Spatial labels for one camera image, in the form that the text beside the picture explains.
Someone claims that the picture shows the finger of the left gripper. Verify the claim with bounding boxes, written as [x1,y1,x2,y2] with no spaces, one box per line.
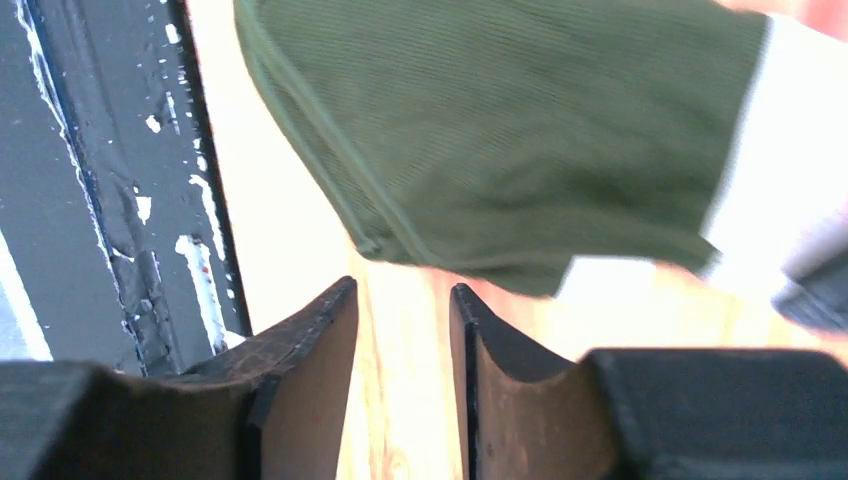
[774,218,847,333]

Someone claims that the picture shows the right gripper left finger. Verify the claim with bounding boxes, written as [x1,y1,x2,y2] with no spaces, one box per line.
[179,276,358,479]

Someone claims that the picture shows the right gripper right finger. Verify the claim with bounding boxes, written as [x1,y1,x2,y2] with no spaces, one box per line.
[449,284,620,479]

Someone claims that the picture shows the green underwear white waistband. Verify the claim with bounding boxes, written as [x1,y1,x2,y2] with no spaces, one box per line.
[234,1,847,299]

